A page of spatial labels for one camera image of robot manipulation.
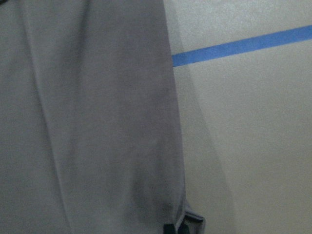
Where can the dark brown t-shirt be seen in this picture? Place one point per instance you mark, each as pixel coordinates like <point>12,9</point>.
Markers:
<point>90,137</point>

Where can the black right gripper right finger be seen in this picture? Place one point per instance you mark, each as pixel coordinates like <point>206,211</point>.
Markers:
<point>184,229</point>

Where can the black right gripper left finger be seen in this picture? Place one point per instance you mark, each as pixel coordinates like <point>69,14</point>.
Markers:
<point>169,229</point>

